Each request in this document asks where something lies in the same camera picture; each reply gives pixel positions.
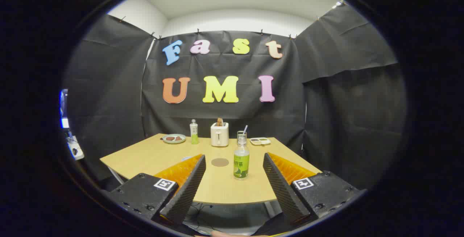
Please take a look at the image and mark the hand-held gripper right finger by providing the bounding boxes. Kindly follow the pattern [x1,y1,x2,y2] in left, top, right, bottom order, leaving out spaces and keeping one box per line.
[263,153,367,226]

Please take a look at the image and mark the white device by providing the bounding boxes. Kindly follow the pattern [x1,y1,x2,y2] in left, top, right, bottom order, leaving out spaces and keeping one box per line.
[66,136,84,161]

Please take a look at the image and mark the small capped green drink bottle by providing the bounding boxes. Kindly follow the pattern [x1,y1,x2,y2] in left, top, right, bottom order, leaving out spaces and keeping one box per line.
[190,119,199,145]

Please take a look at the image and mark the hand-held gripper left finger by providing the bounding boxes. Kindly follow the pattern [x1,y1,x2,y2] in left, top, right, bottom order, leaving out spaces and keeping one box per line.
[103,154,206,226]

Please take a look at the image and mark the black cable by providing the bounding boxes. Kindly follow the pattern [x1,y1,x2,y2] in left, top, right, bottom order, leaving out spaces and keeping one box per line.
[188,204,215,231]

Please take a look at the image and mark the round pale green plate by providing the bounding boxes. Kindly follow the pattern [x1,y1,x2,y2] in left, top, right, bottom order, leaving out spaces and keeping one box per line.
[162,134,186,144]

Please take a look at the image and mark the blue lit monitor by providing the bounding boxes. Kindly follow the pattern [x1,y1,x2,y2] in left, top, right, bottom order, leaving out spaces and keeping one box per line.
[59,89,69,129]

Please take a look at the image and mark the wooden table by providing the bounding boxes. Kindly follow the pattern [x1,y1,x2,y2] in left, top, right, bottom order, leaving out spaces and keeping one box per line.
[100,133,323,205]

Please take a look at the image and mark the white toaster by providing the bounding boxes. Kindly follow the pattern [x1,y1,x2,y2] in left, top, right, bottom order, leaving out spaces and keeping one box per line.
[211,122,229,147]

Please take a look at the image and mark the green label juice bottle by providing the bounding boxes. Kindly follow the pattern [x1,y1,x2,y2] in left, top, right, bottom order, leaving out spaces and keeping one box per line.
[233,137,250,180]

